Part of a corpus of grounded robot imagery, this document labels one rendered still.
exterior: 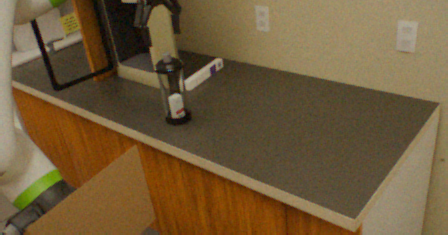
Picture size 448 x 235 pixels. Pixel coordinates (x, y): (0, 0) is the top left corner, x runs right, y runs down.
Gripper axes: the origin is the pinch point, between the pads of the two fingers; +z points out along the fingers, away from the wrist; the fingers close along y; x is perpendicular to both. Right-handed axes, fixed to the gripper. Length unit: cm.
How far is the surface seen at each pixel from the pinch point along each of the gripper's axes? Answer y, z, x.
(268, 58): -58, 30, 2
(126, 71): -15, 29, -50
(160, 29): -20.5, 6.8, -25.6
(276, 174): 9, 33, 51
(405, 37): -57, 11, 63
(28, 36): -19, 25, -153
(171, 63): 1.0, 9.0, 3.1
